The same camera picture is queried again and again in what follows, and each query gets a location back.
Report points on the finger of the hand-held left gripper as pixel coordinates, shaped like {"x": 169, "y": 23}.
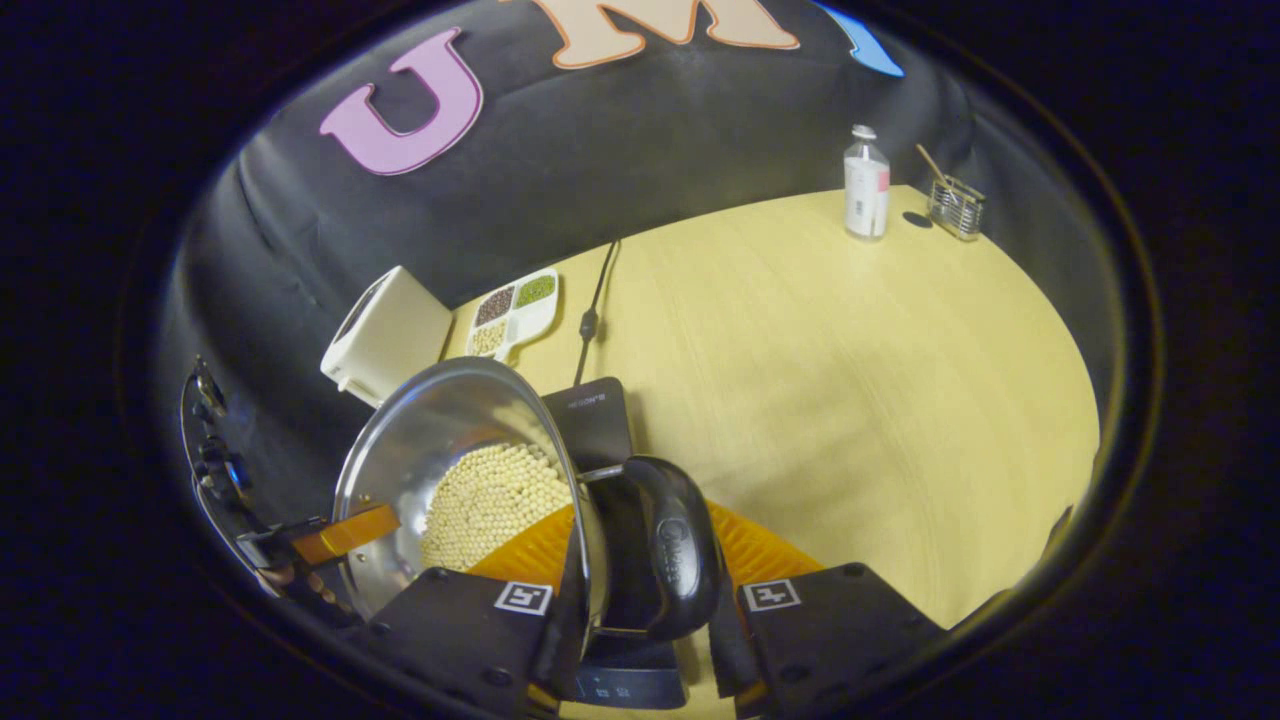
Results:
{"x": 345, "y": 533}

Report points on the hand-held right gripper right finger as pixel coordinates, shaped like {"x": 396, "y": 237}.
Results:
{"x": 733, "y": 650}

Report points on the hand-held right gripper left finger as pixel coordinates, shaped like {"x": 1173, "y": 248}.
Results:
{"x": 460, "y": 630}

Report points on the stainless steel pot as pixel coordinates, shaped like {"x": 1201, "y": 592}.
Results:
{"x": 430, "y": 430}

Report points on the black induction cooktop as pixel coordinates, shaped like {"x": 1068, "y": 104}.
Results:
{"x": 595, "y": 420}

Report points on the pile of yellow soybeans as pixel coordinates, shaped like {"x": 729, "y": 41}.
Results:
{"x": 490, "y": 500}

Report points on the white toaster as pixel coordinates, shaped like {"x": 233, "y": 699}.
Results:
{"x": 385, "y": 335}

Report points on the white divided bean tray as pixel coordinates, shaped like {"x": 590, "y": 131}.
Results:
{"x": 515, "y": 312}

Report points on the clear bottle with white label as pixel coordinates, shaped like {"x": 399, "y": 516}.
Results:
{"x": 866, "y": 195}

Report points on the black backdrop cloth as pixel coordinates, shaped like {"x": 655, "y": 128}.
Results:
{"x": 620, "y": 140}

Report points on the wooden stick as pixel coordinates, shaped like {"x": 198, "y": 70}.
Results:
{"x": 933, "y": 163}

